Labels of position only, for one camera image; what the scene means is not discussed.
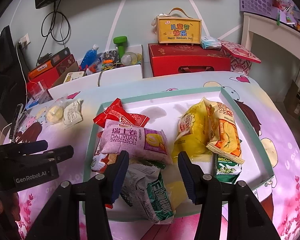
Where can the red flower-print snack packet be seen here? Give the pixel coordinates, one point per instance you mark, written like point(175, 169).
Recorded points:
point(120, 116)

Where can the red blue toy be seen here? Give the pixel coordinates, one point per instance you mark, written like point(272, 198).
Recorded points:
point(93, 68)

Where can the black power adapter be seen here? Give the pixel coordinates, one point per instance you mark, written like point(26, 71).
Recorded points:
point(44, 58)

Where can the light blue tissue pack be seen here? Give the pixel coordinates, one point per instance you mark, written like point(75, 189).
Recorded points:
point(210, 42)

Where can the green white biscuit packet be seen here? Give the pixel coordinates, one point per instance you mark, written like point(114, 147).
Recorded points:
point(227, 168)

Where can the orange flat box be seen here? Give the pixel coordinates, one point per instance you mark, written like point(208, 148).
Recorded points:
point(40, 70)

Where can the clear bread packet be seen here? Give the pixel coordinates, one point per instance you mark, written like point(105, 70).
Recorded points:
point(65, 112)

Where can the cream orange roll cake packet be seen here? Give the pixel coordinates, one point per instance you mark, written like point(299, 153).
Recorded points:
point(225, 135)

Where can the black smartphone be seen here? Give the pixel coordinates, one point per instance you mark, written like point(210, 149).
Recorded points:
point(16, 121)

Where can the teal white snack packet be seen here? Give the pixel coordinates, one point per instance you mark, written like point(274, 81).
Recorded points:
point(150, 197)

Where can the large red gift box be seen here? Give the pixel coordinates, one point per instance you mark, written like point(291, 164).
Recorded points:
point(185, 60)

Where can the small yellow white box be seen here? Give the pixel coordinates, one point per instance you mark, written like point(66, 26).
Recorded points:
point(75, 77)

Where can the red and orange boxes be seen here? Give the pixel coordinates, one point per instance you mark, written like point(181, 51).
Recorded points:
point(52, 73)

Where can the green dumbbell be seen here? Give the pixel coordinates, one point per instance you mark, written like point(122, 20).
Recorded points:
point(122, 45)

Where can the clear plastic bottle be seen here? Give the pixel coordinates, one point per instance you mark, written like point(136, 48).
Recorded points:
point(130, 58)

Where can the blue bead bottle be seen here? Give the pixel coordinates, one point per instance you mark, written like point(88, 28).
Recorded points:
point(88, 56)

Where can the white storage box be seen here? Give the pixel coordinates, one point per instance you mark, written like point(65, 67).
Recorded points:
point(125, 73)

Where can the small blue packet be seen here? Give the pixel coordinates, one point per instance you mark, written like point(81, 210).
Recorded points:
point(32, 105)

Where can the white shelf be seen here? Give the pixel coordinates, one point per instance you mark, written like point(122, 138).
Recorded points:
point(247, 35)

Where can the yellow snack packet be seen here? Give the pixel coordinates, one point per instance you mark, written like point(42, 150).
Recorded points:
point(192, 132)

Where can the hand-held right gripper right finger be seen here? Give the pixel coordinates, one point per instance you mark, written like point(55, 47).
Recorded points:
point(187, 177)

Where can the white box with teal rim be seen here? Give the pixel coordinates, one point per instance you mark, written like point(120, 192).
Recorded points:
point(162, 105)

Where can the brown cardboard box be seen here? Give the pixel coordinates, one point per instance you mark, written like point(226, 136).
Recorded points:
point(66, 72)

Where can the dark patterned pouch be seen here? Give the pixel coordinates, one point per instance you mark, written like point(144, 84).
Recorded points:
point(111, 57)

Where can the red patterned small box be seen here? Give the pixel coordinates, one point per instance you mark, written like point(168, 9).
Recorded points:
point(240, 55)

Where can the dark flat box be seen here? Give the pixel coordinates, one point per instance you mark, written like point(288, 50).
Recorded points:
point(61, 56)

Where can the white wall socket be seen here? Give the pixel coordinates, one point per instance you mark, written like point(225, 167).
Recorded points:
point(24, 40)

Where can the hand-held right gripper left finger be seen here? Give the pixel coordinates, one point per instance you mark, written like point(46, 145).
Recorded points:
point(121, 175)

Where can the cardboard carton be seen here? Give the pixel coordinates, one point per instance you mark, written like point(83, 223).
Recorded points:
point(297, 102)

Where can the clear plastic box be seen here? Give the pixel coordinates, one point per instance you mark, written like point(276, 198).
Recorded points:
point(38, 91)

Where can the red white milk biscuit packet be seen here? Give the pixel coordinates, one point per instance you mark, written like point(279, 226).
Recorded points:
point(101, 160)

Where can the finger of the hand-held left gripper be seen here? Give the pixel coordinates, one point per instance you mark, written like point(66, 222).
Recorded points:
point(27, 147)
point(60, 153)

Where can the pink roll cake packet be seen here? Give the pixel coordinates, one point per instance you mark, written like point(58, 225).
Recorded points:
point(135, 140)

